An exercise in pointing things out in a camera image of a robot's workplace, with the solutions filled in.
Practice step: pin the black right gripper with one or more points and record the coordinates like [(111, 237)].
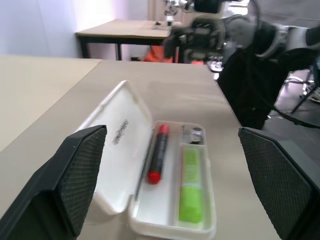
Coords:
[(202, 37)]

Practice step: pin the orange object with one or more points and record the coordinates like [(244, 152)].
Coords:
[(155, 55)]

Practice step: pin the beige table with black legs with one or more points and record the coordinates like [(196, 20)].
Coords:
[(125, 30)]

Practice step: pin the green highlighter pen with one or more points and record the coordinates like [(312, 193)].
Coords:
[(190, 202)]

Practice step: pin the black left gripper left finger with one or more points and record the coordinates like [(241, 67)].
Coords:
[(55, 190)]

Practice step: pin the white plastic pencil case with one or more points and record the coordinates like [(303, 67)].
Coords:
[(120, 175)]

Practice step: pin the large black cloth-covered object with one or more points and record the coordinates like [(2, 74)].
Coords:
[(250, 87)]

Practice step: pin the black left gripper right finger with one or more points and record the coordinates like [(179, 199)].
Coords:
[(285, 185)]

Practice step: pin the silver metal apparatus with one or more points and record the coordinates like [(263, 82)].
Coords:
[(170, 17)]

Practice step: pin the red black whiteboard marker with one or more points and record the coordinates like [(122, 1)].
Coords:
[(160, 152)]

